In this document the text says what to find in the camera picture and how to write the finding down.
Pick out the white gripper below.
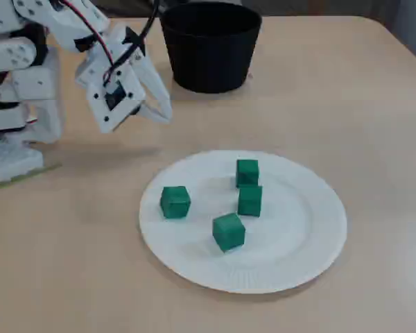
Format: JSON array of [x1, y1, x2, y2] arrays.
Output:
[[75, 26, 174, 124]]

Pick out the green block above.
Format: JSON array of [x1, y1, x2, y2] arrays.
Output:
[[159, 185, 192, 220], [211, 212, 246, 253], [235, 158, 260, 189], [237, 185, 263, 218]]

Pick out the green mat under robot base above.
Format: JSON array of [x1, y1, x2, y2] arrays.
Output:
[[0, 162, 63, 194]]

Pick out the black pot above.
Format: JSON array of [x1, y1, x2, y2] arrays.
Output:
[[159, 1, 263, 94]]

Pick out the white paper plate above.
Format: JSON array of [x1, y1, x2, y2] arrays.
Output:
[[138, 148, 348, 295]]

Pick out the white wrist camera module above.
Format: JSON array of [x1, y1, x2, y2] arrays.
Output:
[[85, 67, 146, 133]]

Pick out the black camera cable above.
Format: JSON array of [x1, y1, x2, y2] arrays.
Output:
[[102, 0, 162, 87]]

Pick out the red white servo wire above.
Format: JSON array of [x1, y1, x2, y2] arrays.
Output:
[[57, 0, 115, 69]]

